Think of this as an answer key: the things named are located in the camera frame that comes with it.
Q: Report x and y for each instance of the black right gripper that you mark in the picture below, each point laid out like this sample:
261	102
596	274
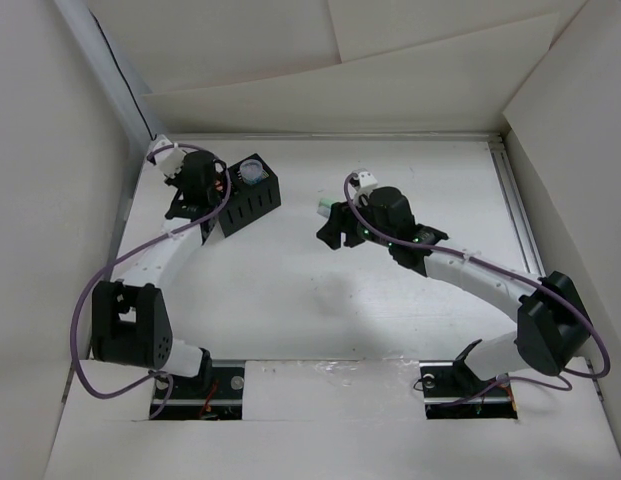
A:
341	220

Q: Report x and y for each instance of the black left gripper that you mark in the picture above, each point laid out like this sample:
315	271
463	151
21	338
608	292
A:
175	181

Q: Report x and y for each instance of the green highlighter marker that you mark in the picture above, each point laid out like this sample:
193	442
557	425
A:
325	204

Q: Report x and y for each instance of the clear jar of paper clips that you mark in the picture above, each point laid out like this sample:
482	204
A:
252	171

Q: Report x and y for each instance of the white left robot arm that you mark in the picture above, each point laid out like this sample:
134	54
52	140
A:
130	320

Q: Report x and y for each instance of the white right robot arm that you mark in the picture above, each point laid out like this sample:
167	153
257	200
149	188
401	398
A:
550	320

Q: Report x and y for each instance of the black two-compartment organizer box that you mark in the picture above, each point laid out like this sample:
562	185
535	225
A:
248	203

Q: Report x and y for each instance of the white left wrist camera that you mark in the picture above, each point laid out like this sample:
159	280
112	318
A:
167	156

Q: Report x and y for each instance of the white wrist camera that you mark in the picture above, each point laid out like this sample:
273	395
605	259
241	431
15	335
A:
363	181
167	156

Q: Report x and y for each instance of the aluminium rail back edge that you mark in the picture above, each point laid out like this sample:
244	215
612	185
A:
487	137

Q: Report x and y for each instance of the aluminium rail edge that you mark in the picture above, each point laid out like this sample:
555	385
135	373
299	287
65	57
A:
515	206
487	137

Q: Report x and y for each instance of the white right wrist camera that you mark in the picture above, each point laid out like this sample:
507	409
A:
363	181

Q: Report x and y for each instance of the aluminium rail right edge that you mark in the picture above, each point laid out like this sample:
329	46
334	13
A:
515	206

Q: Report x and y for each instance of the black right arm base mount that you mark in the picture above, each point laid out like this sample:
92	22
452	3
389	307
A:
450	391

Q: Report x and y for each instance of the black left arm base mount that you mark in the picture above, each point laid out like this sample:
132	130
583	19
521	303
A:
214	394

